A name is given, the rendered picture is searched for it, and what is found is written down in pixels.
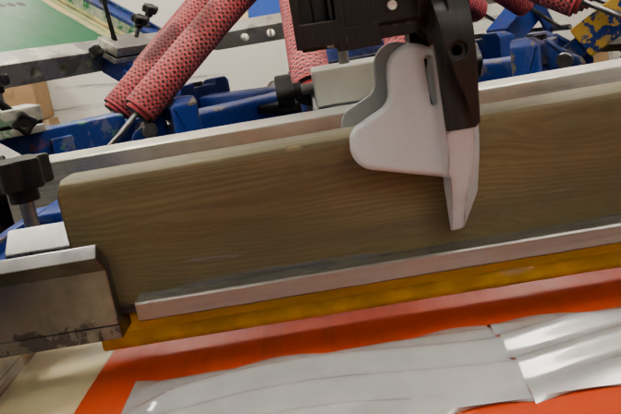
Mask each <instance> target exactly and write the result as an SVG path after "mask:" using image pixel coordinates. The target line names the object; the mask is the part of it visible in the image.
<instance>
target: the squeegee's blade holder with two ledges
mask: <svg viewBox="0 0 621 414"><path fill-rule="evenodd" d="M616 243H621V214H619V215H614V216H608V217H603V218H597V219H591V220H586V221H580V222H575V223H569V224H563V225H553V226H547V227H542V228H536V229H530V230H524V231H518V232H513V233H507V234H502V235H496V236H490V237H480V238H474V239H469V240H463V241H458V242H452V243H446V244H440V245H434V246H429V247H423V248H417V249H412V250H401V251H396V252H390V253H385V254H379V255H373V256H368V257H362V258H357V259H350V260H344V261H339V262H328V263H323V264H317V265H312V266H306V267H300V268H295V269H289V270H284V271H278V272H272V273H266V274H255V275H250V276H244V277H239V278H233V279H227V280H222V281H216V282H211V283H205V284H199V285H194V286H183V287H177V288H171V289H166V290H160V291H154V292H149V293H143V294H140V295H139V297H138V298H137V300H136V302H135V308H136V312H137V315H138V319H139V321H149V320H154V319H160V318H165V317H172V316H177V315H183V314H189V313H194V312H200V311H210V310H216V309H222V308H227V307H234V306H239V305H245V304H250V303H256V302H262V301H267V300H273V299H279V298H289V297H295V296H301V295H307V294H312V293H318V292H323V291H329V290H335V289H340V288H346V287H352V286H363V285H368V284H374V283H380V282H385V281H391V280H396V279H402V278H408V277H413V276H419V275H426V274H436V273H441V272H447V271H453V270H458V269H464V268H469V267H475V266H481V265H487V264H493V263H498V262H509V261H514V260H520V259H526V258H531V257H537V256H542V255H549V254H555V253H560V252H566V251H571V250H582V249H587V248H593V247H599V246H604V245H611V244H616Z"/></svg>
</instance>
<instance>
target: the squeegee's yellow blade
mask: <svg viewBox="0 0 621 414"><path fill-rule="evenodd" d="M620 250H621V243H616V244H611V245H604V246H599V247H593V248H587V249H582V250H571V251H566V252H560V253H555V254H549V255H542V256H537V257H531V258H526V259H520V260H514V261H509V262H498V263H493V264H487V265H481V266H475V267H469V268H464V269H458V270H453V271H447V272H441V273H436V274H426V275H419V276H413V277H408V278H402V279H396V280H391V281H385V282H380V283H374V284H368V285H363V286H352V287H346V288H340V289H335V290H329V291H323V292H318V293H312V294H307V295H301V296H295V297H289V298H279V299H273V300H267V301H262V302H256V303H250V304H245V305H239V306H234V307H227V308H222V309H216V310H206V311H200V312H194V313H189V314H183V315H177V316H172V317H165V318H160V319H154V320H149V321H139V319H138V315H137V312H133V313H130V314H129V316H130V320H131V324H130V326H129V328H128V329H127V332H129V331H135V330H141V329H147V328H153V327H158V326H164V325H169V324H175V323H185V322H191V321H198V320H203V319H209V318H214V317H220V316H226V315H231V314H237V313H242V312H248V311H259V310H265V309H270V308H276V307H282V306H287V305H293V304H299V303H304V302H311V301H316V300H322V299H328V298H338V297H343V296H349V295H355V294H360V293H366V292H372V291H378V290H384V289H389V288H395V287H401V286H411V285H416V284H422V283H429V282H434V281H440V280H445V279H451V278H457V277H462V276H468V275H474V274H485V273H490V272H496V271H502V270H507V269H513V268H518V267H524V266H530V265H535V264H542V263H547V262H558V261H563V260H569V259H575V258H580V257H586V256H591V255H597V254H604V253H609V252H615V251H620Z"/></svg>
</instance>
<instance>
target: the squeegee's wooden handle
mask: <svg viewBox="0 0 621 414"><path fill-rule="evenodd" d="M480 119H481V122H480V123H479V133H480V162H479V181H478V192H477V194H476V197H475V200H474V202H473V204H472V207H471V210H470V212H469V217H468V219H467V222H466V224H465V226H464V227H463V228H461V229H457V230H451V229H450V224H449V219H448V212H447V205H446V199H445V194H444V178H443V177H435V176H425V175H416V174H406V173H397V172H387V171H378V170H370V169H367V168H364V167H362V166H361V165H359V164H358V163H357V162H356V161H355V159H354V158H353V156H352V154H351V151H350V142H349V138H350V134H351V131H352V130H353V128H354V127H355V126H353V127H347V128H337V129H331V130H325V131H320V132H314V133H309V134H303V135H297V136H292V137H286V138H281V139H275V140H266V141H260V142H254V143H249V144H243V145H238V146H232V147H226V148H221V149H215V150H209V151H204V152H194V153H188V154H183V155H178V156H172V157H166V158H161V159H155V160H150V161H144V162H138V163H133V164H122V165H117V166H111V167H106V168H100V169H95V170H90V171H84V172H78V173H73V174H71V175H69V176H68V177H66V178H64V179H62V180H61V181H60V185H59V188H58V191H57V201H58V204H59V208H60V212H61V215H62V219H63V222H64V226H65V229H66V233H67V240H68V243H69V247H70V248H71V249H74V248H80V247H86V246H91V245H96V246H97V247H98V248H99V249H100V250H101V251H102V253H103V254H104V255H105V256H106V257H107V259H108V261H109V264H110V268H111V272H112V276H113V279H114V283H115V287H116V293H117V297H118V301H119V305H120V309H121V312H122V314H128V313H133V312H136V308H135V302H136V300H137V298H138V297H139V295H140V294H143V293H149V292H154V291H160V290H166V289H171V288H177V287H183V286H194V285H199V284H205V283H211V282H216V281H222V280H227V279H233V278H239V277H244V276H250V275H255V274H266V273H272V272H278V271H284V270H289V269H295V268H300V267H306V266H312V265H317V264H323V263H328V262H339V261H344V260H350V259H357V258H362V257H368V256H373V255H379V254H385V253H390V252H396V251H401V250H412V249H417V248H423V247H429V246H434V245H440V244H446V243H452V242H458V241H463V240H469V239H474V238H480V237H490V236H496V235H502V234H507V233H513V232H518V231H524V230H530V229H536V228H542V227H547V226H553V225H563V224H569V223H575V222H580V221H586V220H591V219H597V218H603V217H608V216H614V215H619V214H621V81H617V82H611V83H605V84H600V85H594V86H589V87H583V88H577V89H572V90H566V91H556V92H550V93H545V94H539V95H534V96H529V97H523V98H517V99H512V100H506V101H501V102H495V103H485V104H480Z"/></svg>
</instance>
